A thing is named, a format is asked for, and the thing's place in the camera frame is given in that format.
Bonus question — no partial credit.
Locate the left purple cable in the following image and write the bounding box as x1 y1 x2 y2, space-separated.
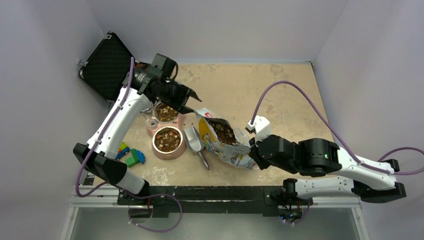
75 56 184 233

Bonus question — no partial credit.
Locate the clear water bottle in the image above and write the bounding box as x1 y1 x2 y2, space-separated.
140 106 158 129

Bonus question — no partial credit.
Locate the metal food scoop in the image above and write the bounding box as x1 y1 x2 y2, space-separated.
183 125 210 171

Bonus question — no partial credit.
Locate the green blue toy block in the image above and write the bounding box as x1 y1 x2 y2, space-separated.
125 148 146 168

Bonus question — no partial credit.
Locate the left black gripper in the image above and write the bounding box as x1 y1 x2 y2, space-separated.
154 80 201 114

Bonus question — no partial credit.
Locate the black poker chip case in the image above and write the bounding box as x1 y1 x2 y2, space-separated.
78 31 133 102

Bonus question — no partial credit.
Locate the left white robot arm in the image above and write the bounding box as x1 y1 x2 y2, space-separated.
73 53 199 205

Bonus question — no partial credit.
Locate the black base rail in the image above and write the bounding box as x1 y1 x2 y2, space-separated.
117 186 313 218

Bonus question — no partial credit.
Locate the orange blue toy car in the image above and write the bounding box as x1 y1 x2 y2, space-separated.
115 142 131 160

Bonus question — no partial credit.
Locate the pink double pet bowl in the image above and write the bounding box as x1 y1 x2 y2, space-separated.
147 102 186 160

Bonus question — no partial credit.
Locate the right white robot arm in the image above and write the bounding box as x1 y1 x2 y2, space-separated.
249 134 407 204

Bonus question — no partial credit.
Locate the pet food bag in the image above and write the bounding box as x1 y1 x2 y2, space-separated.
194 108 259 170

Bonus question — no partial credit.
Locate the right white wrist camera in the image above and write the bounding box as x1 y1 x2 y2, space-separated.
245 115 272 142

